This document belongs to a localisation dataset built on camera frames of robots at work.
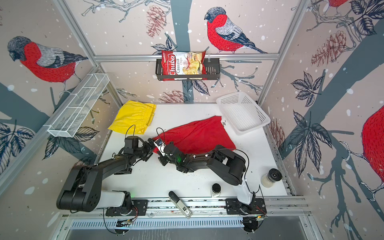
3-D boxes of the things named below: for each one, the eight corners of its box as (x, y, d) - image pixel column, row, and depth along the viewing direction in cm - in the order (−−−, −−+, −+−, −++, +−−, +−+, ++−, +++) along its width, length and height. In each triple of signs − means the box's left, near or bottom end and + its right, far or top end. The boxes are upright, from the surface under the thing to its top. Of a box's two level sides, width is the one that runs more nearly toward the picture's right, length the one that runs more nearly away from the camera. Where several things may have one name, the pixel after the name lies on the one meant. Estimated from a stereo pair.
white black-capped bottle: (262, 187, 81) (270, 181, 72) (259, 175, 85) (266, 168, 76) (274, 187, 81) (284, 181, 72) (270, 175, 85) (279, 168, 76)
